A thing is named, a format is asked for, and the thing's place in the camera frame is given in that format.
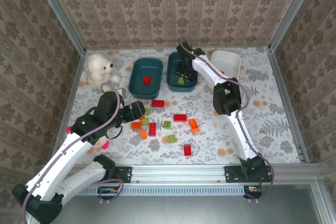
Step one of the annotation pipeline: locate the grey metal panel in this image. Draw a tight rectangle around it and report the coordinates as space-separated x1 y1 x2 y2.
52 184 329 224

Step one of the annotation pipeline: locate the teal plastic container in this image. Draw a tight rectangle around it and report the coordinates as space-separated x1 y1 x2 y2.
166 51 199 93
128 57 164 99

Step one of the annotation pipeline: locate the floral table cover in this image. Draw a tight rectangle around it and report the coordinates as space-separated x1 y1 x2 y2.
54 47 302 166

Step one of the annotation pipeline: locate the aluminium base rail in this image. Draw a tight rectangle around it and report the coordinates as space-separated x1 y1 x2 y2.
70 163 322 184

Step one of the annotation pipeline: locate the white teddy bear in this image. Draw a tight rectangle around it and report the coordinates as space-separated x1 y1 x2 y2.
86 52 123 93

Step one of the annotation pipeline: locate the aluminium back rail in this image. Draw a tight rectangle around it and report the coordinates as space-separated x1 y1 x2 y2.
85 45 270 51

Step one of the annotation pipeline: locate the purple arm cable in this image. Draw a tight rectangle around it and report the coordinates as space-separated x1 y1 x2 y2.
180 36 276 202
20 82 124 221

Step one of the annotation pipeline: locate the white slotted cable duct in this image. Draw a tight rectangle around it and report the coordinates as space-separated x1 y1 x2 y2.
78 184 250 197

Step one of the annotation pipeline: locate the long orange lego brick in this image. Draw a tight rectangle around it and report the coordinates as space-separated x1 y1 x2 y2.
188 118 200 133

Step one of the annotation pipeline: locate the small connector board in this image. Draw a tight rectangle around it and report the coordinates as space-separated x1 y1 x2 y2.
98 186 119 200
244 186 263 199

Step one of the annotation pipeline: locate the pink plush toy with glasses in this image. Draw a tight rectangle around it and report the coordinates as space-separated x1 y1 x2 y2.
66 126 110 151

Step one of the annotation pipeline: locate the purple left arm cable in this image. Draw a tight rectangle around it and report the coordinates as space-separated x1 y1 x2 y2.
20 82 124 221

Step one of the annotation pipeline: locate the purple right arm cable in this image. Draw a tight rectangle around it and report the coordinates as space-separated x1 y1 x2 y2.
180 36 276 202

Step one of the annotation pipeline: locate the aluminium frame post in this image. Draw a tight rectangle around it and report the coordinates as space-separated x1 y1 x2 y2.
30 0 87 55
268 0 321 51

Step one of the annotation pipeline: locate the white plastic container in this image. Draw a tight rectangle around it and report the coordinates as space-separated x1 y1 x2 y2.
209 50 242 88

